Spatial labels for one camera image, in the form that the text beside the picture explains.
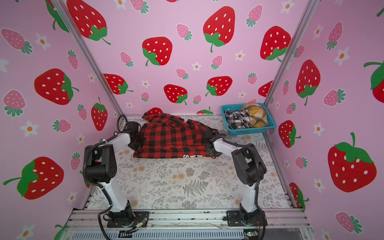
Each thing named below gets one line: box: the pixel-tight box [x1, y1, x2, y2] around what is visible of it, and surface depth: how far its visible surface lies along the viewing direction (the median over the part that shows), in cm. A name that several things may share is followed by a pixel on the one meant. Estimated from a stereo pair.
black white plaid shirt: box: [225, 109, 251, 130], surface depth 109 cm
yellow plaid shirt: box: [241, 103, 269, 128], surface depth 109 cm
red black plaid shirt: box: [133, 112, 219, 159], surface depth 106 cm
